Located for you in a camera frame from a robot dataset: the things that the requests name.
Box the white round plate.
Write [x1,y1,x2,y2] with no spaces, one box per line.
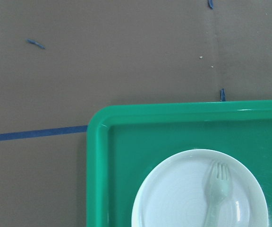
[131,149,269,227]

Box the green plastic tray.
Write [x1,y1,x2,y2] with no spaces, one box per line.
[86,100,272,227]

